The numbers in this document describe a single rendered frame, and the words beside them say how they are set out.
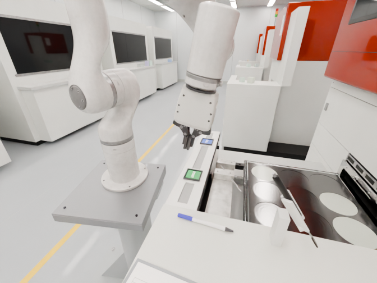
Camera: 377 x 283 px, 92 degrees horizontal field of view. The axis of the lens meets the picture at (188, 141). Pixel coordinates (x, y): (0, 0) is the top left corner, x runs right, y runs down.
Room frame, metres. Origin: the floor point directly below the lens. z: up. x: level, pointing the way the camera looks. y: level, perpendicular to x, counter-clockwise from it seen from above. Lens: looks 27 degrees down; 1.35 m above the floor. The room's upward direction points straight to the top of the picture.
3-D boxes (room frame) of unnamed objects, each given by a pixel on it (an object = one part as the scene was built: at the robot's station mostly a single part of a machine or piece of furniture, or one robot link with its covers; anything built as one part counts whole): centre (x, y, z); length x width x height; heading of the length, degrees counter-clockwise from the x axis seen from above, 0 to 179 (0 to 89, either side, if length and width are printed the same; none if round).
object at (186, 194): (0.63, -0.05, 0.89); 0.55 x 0.09 x 0.14; 164
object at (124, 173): (0.62, 0.27, 0.96); 0.19 x 0.19 x 0.18
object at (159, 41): (7.65, 1.19, 1.00); 1.80 x 1.08 x 2.00; 164
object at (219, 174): (0.59, -0.14, 0.89); 0.08 x 0.03 x 0.03; 74
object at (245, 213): (0.51, -0.21, 0.90); 0.38 x 0.01 x 0.01; 164
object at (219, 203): (0.52, -0.12, 0.87); 0.36 x 0.08 x 0.03; 164
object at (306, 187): (0.47, -0.38, 0.90); 0.34 x 0.34 x 0.01; 74
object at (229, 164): (0.67, -0.16, 0.89); 0.08 x 0.03 x 0.03; 74
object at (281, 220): (0.26, -0.21, 1.03); 0.06 x 0.04 x 0.13; 74
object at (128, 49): (5.53, 1.78, 1.00); 1.80 x 1.08 x 2.00; 164
